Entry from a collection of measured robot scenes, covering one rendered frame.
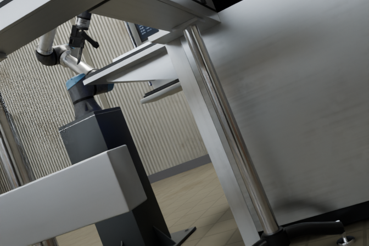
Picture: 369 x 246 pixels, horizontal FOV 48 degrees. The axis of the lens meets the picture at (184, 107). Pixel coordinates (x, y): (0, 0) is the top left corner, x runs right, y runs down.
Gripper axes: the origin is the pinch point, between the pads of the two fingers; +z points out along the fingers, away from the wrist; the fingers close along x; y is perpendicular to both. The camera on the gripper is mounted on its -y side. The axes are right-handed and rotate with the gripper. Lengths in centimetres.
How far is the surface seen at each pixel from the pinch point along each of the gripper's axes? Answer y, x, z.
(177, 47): -32, 83, -28
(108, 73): -11, 68, -10
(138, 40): -35, -39, -16
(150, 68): -27, 68, -16
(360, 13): -80, 115, -55
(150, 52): -24, 76, -23
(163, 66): -32, 71, -18
